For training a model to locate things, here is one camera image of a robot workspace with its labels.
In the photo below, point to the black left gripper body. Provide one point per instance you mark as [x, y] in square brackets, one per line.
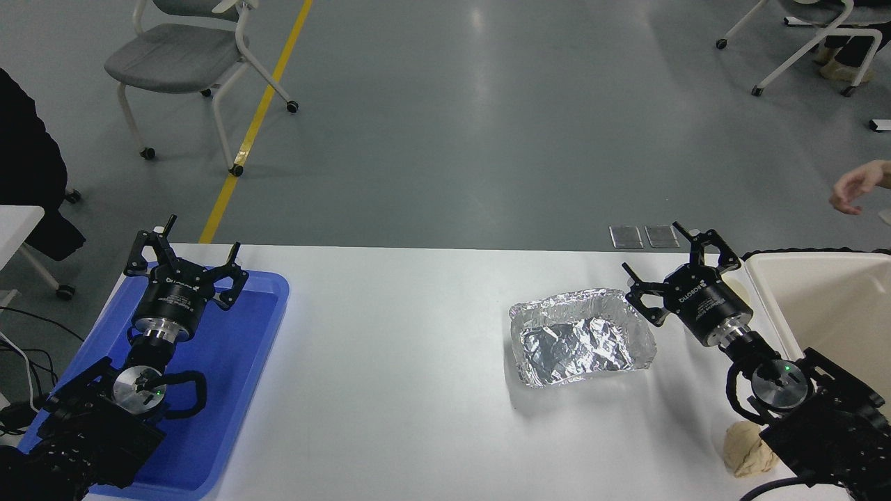
[172, 299]

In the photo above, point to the crumpled tan paper ball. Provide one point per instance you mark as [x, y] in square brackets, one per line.
[741, 452]

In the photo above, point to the large pale bin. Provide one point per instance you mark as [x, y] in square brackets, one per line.
[828, 306]

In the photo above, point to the small white floor object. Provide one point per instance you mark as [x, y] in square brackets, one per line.
[880, 125]

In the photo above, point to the metal floor plate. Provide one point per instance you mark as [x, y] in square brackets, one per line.
[662, 236]
[626, 237]

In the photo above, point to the person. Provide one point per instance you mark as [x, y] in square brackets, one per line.
[28, 160]
[853, 52]

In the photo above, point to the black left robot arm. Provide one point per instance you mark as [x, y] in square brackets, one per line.
[90, 431]

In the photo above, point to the grey chair with white frame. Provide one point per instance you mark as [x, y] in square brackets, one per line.
[174, 56]

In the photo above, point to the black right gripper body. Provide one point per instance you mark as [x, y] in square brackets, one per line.
[706, 299]

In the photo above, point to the person's forearm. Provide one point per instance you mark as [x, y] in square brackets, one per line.
[885, 171]

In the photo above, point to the white-framed chair on casters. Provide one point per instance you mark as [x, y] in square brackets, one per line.
[811, 45]

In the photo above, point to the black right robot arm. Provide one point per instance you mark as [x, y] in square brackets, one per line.
[821, 417]

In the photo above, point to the crumpled foil tray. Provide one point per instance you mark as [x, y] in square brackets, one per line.
[578, 341]

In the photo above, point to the blue plastic tray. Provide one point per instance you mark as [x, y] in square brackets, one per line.
[230, 362]

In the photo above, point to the person's hand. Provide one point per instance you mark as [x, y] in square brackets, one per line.
[853, 188]

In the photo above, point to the white paper cup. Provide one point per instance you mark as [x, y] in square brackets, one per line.
[736, 282]

